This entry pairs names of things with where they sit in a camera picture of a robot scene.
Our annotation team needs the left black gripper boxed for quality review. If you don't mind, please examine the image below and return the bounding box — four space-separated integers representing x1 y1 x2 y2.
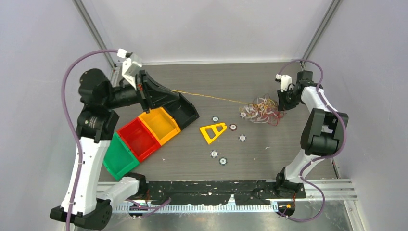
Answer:
104 69 179 112

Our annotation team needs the red wire bundle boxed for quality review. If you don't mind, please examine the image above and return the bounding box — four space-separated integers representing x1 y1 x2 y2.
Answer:
239 93 286 127

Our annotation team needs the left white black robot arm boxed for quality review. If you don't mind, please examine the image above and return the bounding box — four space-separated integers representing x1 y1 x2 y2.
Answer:
50 68 198 231

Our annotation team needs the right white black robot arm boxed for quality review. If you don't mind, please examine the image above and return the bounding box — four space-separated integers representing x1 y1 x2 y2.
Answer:
274 71 349 198

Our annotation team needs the black plastic bin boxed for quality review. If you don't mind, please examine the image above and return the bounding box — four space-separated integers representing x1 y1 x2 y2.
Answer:
159 92 200 130

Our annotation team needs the yellow plastic bin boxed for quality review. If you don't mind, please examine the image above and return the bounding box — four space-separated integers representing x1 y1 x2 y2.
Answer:
138 107 181 146

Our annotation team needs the dark chip upper right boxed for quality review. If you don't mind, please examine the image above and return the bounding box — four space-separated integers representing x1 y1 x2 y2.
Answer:
239 112 247 119

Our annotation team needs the dark chip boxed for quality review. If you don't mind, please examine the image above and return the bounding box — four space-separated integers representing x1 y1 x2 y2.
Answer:
212 116 219 123
239 134 247 142
210 150 218 158
239 112 247 119

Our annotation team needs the red plastic bin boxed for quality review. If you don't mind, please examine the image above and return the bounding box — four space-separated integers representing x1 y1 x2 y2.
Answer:
117 117 161 163

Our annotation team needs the dark chip middle right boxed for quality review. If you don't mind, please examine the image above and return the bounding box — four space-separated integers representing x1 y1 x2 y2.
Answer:
239 134 247 142

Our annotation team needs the dark chip upper left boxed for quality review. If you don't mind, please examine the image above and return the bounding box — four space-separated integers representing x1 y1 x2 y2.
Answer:
212 116 219 123

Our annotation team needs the green plastic bin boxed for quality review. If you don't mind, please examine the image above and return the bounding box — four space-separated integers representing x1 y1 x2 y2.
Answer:
103 132 140 180

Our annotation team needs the dark chip lower left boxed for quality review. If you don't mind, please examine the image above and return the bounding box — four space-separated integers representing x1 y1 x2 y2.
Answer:
210 150 218 158

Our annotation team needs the dark chip lowest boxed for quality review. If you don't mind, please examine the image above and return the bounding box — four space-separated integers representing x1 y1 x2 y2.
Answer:
219 157 228 166

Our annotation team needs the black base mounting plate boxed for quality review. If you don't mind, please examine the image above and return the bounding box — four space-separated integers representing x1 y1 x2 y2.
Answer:
130 180 306 206

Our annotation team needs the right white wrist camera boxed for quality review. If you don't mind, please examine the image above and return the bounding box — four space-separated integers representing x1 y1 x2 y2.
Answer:
275 74 292 92

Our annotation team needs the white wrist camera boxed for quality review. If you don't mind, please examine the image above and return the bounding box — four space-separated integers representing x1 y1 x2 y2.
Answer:
275 74 292 92
116 49 142 89

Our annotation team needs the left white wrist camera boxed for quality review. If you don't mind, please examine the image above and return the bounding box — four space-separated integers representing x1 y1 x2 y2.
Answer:
116 49 142 89

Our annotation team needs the yellow triangular plastic frame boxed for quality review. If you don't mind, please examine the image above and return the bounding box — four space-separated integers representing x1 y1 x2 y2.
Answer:
199 123 227 145

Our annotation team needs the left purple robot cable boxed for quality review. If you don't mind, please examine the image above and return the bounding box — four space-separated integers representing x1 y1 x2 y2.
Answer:
61 49 173 231

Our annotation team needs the slotted aluminium rail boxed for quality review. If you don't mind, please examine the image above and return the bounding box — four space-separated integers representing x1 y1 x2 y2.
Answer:
115 203 281 214

